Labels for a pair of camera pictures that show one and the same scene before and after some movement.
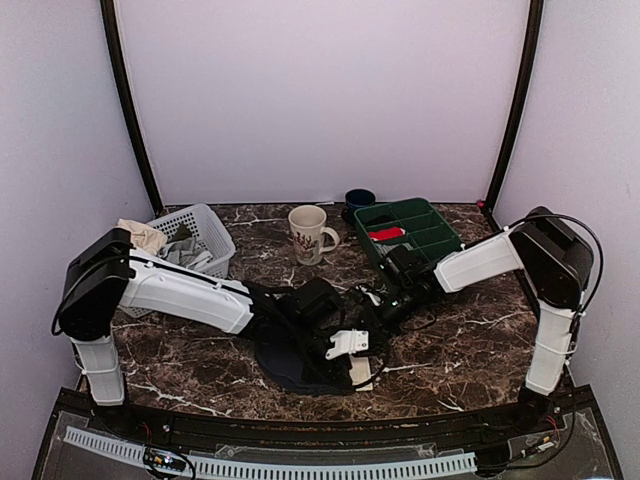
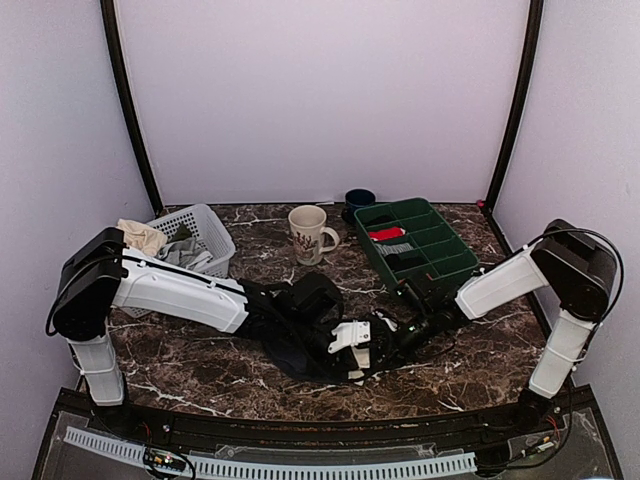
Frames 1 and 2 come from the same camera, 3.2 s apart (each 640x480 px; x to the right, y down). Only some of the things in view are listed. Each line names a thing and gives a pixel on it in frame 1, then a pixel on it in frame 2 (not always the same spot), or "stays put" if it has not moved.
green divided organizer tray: (411, 222) stays put
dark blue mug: (356, 199) stays put
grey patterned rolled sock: (383, 249) stays put
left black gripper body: (304, 335) -> (341, 360)
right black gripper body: (401, 309) -> (421, 333)
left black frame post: (108, 16) stays put
